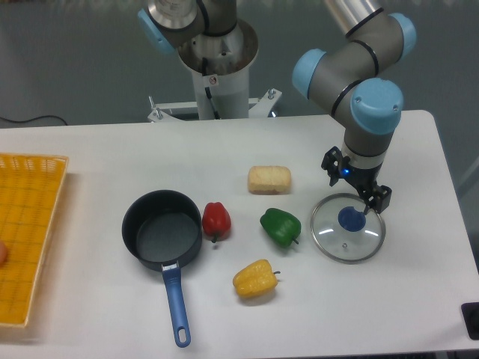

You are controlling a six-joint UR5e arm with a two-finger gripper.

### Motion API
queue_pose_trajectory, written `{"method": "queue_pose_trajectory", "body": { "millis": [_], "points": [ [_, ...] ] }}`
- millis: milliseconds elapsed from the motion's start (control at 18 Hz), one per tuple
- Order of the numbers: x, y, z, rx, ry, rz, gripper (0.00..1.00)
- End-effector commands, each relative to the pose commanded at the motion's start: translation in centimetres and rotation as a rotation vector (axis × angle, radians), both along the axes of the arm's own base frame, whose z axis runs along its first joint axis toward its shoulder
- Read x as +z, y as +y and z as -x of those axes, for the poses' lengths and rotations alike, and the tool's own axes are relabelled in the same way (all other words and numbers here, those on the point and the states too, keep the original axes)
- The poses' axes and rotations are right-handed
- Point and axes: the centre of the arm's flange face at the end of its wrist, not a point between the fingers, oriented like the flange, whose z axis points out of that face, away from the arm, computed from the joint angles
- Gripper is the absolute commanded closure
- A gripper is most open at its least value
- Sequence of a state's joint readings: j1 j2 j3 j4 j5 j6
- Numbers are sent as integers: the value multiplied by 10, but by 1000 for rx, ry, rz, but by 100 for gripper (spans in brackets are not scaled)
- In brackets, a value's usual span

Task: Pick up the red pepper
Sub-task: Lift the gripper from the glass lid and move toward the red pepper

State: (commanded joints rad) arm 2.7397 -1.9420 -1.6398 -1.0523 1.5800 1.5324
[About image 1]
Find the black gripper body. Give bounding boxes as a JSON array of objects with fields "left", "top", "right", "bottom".
[{"left": 340, "top": 164, "right": 381, "bottom": 191}]

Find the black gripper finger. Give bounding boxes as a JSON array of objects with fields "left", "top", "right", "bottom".
[
  {"left": 358, "top": 185, "right": 392, "bottom": 215},
  {"left": 321, "top": 147, "right": 343, "bottom": 187}
]

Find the red bell pepper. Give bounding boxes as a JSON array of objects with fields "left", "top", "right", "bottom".
[{"left": 202, "top": 202, "right": 231, "bottom": 243}]

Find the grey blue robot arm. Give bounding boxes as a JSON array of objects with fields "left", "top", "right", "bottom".
[{"left": 138, "top": 1, "right": 417, "bottom": 212}]

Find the green bell pepper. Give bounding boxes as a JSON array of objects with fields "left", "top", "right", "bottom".
[{"left": 260, "top": 208, "right": 302, "bottom": 248}]

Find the yellow bell pepper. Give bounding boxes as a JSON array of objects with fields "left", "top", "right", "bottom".
[{"left": 233, "top": 259, "right": 280, "bottom": 298}]

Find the glass lid with blue knob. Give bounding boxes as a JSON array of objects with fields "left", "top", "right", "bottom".
[{"left": 310, "top": 193, "right": 386, "bottom": 264}]

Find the beige bread loaf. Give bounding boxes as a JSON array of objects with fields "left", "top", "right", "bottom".
[{"left": 247, "top": 165, "right": 292, "bottom": 194}]

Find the black device at table edge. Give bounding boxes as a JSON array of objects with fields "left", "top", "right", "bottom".
[{"left": 461, "top": 302, "right": 479, "bottom": 340}]

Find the yellow woven basket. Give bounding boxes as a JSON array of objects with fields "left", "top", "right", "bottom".
[{"left": 1, "top": 153, "right": 69, "bottom": 328}]

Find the orange object in basket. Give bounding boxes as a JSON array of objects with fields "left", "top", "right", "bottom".
[{"left": 0, "top": 241, "right": 8, "bottom": 266}]

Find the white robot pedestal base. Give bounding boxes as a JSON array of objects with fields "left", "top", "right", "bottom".
[{"left": 147, "top": 19, "right": 282, "bottom": 123}]

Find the dark pot with blue handle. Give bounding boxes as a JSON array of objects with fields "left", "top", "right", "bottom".
[{"left": 121, "top": 190, "right": 202, "bottom": 348}]

